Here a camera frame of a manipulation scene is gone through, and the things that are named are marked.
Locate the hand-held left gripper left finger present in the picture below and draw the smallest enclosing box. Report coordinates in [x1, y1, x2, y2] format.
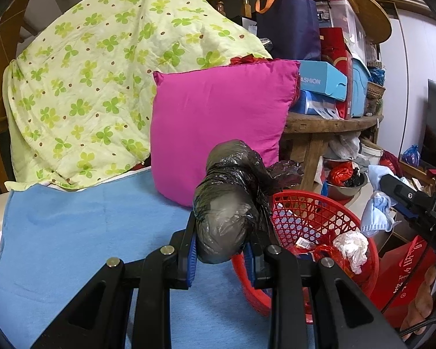
[31, 213, 199, 349]

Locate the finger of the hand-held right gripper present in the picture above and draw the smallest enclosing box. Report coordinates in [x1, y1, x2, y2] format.
[380, 174, 436, 222]

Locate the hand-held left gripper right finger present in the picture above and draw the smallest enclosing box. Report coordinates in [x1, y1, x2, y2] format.
[242, 225, 408, 349]

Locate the light blue cloth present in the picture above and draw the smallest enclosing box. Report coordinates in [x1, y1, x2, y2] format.
[360, 165, 402, 237]

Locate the orange wrapper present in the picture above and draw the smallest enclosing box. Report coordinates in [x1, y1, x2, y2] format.
[291, 237, 315, 257]

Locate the black plastic bag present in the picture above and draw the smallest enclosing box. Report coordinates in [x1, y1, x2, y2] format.
[193, 140, 277, 265]

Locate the white tissue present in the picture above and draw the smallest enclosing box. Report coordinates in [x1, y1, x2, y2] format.
[332, 232, 369, 275]

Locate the red plastic basket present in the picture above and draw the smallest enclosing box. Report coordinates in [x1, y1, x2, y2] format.
[230, 190, 380, 317]

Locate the person's right hand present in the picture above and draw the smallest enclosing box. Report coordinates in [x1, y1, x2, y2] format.
[401, 263, 436, 335]

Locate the blue plastic bag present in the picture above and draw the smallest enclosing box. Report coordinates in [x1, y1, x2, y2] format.
[369, 66, 386, 84]
[401, 145, 421, 166]

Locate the white bucket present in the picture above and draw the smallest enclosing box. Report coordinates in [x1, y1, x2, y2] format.
[358, 142, 384, 168]

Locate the metal bowl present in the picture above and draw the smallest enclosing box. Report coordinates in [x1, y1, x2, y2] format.
[321, 172, 369, 200]

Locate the red paper bag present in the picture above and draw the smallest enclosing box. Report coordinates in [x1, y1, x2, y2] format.
[371, 234, 436, 330]

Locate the white plastic bag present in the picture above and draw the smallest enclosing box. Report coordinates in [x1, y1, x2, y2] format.
[329, 134, 360, 161]

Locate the dark red plastic bag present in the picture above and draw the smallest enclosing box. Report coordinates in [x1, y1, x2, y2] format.
[265, 160, 306, 193]

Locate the wicker basket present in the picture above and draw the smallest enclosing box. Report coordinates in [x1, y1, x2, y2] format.
[366, 82, 386, 99]

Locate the round wooden table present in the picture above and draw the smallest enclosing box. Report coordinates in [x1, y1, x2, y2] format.
[280, 111, 384, 199]

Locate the light blue plastic bin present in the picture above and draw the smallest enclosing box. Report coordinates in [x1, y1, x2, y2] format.
[351, 58, 371, 117]

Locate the blue blanket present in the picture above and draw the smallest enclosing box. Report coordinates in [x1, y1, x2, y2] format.
[0, 170, 277, 349]

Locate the blue printed box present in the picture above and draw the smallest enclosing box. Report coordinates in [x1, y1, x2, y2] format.
[289, 90, 340, 117]

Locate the light blue shoe box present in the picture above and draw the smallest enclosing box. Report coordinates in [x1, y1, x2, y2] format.
[299, 60, 349, 102]

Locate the pink pillow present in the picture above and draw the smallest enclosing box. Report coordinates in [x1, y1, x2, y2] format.
[150, 59, 301, 209]

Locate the red gift box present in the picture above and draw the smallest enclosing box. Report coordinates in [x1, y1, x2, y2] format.
[319, 27, 354, 119]

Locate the round wooden board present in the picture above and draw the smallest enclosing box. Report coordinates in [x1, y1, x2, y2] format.
[260, 0, 392, 44]

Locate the clear plastic storage box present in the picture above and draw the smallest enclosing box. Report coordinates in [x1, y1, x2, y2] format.
[314, 0, 367, 62]

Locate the shiny red bag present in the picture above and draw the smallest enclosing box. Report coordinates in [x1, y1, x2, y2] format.
[230, 54, 273, 67]

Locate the green clover quilt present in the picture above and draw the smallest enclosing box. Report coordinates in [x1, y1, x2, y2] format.
[2, 0, 273, 191]

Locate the navy bag with orange handles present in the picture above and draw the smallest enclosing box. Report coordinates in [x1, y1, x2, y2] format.
[255, 0, 322, 62]

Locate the curved wooden frame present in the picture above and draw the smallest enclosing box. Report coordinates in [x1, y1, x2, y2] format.
[0, 25, 26, 190]

